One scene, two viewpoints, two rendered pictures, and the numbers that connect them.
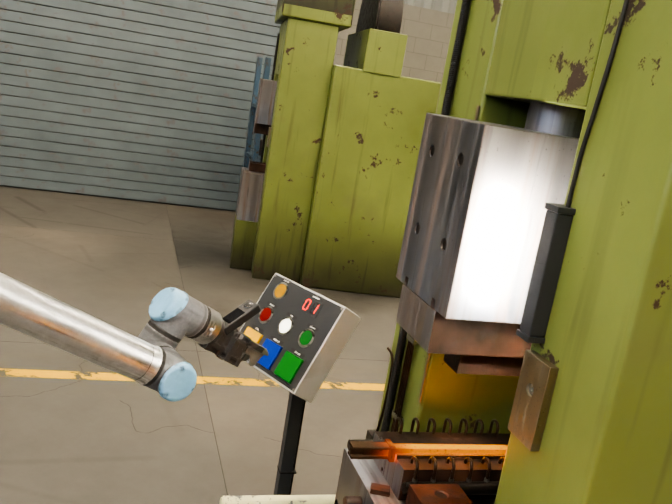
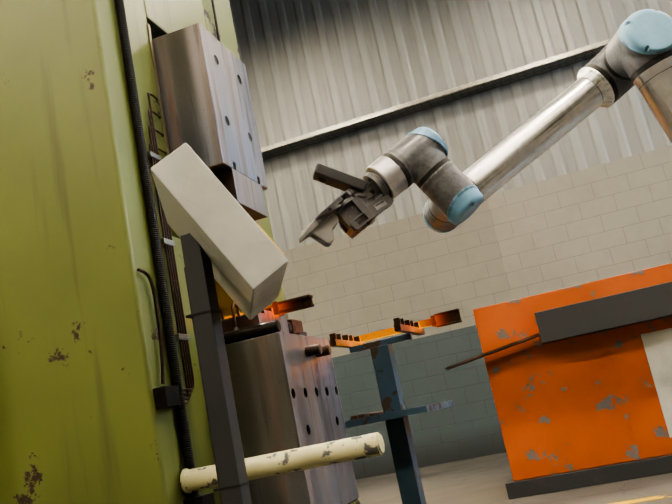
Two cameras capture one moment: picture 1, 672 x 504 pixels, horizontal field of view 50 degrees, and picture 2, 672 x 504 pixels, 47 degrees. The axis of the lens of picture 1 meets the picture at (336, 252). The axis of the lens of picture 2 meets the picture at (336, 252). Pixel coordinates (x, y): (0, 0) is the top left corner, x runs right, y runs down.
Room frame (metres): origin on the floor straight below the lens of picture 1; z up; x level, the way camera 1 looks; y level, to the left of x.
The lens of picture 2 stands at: (3.15, 1.06, 0.67)
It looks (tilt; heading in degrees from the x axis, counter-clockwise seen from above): 12 degrees up; 213
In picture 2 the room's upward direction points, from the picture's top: 12 degrees counter-clockwise
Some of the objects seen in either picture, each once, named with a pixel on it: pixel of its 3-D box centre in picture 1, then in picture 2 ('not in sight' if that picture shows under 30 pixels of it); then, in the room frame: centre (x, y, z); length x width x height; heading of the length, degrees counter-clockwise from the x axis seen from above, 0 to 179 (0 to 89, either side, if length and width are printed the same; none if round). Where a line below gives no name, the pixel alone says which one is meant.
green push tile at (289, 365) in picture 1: (289, 367); not in sight; (1.92, 0.08, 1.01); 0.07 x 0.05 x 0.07; 43
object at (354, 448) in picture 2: (297, 503); (280, 462); (1.87, -0.01, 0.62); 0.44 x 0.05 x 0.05; 108
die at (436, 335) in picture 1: (496, 322); (182, 213); (1.63, -0.40, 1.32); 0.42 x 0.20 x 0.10; 108
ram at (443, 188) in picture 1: (528, 223); (176, 135); (1.59, -0.41, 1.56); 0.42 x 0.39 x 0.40; 108
